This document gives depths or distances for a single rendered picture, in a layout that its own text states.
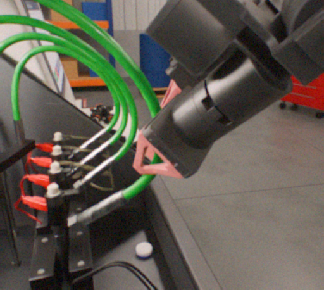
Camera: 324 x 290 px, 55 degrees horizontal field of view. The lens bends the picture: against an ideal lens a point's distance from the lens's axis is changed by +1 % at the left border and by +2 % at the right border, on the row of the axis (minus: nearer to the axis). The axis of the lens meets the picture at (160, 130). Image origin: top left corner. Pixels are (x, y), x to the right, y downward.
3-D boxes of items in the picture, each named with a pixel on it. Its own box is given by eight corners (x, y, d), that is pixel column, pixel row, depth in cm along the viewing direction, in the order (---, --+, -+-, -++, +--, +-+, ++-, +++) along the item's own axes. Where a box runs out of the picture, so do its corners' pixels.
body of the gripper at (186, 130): (137, 136, 30) (184, 95, 25) (179, 92, 38) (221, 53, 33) (183, 182, 31) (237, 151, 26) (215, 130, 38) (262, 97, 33)
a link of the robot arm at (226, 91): (304, 98, 24) (304, 63, 28) (240, 37, 22) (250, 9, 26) (237, 139, 28) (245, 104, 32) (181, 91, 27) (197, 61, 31)
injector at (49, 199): (86, 289, 58) (76, 193, 51) (59, 296, 57) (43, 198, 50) (85, 278, 61) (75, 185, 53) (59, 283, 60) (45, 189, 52)
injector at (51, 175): (85, 258, 66) (75, 171, 58) (60, 263, 64) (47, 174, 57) (84, 249, 68) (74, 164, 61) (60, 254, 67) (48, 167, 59)
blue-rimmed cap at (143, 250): (154, 256, 75) (154, 251, 74) (137, 259, 74) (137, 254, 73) (150, 245, 78) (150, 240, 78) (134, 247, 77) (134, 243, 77)
